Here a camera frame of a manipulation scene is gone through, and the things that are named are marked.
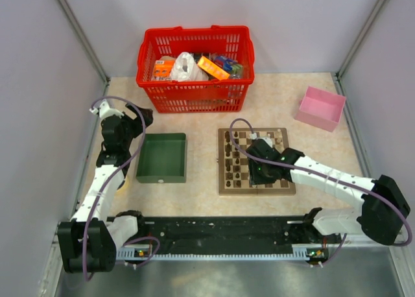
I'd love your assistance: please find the wooden chess board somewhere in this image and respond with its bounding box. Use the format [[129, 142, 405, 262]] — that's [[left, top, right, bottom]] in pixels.
[[217, 128, 296, 196]]

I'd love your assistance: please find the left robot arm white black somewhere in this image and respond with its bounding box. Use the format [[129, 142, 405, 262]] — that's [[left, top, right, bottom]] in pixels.
[[57, 101, 153, 275]]

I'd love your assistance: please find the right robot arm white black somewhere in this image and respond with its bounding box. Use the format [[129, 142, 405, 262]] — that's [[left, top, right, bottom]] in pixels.
[[246, 135, 410, 246]]

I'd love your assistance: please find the green plastic tray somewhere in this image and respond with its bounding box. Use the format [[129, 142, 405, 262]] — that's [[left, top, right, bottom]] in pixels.
[[136, 133, 187, 184]]

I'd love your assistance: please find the orange white packet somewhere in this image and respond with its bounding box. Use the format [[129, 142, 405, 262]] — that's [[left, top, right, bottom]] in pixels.
[[152, 60, 175, 80]]

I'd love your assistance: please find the tape roll blue label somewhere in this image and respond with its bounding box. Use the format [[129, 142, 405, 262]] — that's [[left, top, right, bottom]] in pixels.
[[119, 177, 130, 192]]

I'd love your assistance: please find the white plastic bag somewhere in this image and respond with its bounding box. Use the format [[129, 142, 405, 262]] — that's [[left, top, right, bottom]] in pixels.
[[170, 52, 209, 82]]

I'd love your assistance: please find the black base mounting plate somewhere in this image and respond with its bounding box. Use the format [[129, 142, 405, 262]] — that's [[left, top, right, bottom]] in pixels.
[[131, 216, 340, 255]]

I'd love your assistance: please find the orange box in basket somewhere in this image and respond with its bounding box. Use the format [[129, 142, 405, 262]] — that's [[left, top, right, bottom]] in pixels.
[[197, 56, 230, 80]]

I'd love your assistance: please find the red plastic shopping basket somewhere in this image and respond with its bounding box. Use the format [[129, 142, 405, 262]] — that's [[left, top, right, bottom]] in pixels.
[[136, 25, 255, 113]]

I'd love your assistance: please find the pink open box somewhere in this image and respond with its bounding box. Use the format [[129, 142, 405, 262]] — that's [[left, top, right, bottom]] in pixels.
[[294, 86, 346, 132]]

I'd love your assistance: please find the blue snack packet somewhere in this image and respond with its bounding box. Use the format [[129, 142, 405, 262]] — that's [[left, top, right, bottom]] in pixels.
[[213, 55, 238, 75]]

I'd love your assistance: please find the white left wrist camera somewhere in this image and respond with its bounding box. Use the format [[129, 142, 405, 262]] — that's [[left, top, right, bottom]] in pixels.
[[89, 99, 124, 120]]

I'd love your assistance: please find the grey slotted cable duct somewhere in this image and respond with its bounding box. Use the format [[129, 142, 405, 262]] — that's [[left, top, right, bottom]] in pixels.
[[116, 244, 328, 262]]

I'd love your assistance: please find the aluminium frame rail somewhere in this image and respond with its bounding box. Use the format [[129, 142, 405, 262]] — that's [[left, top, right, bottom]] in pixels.
[[53, 221, 406, 246]]

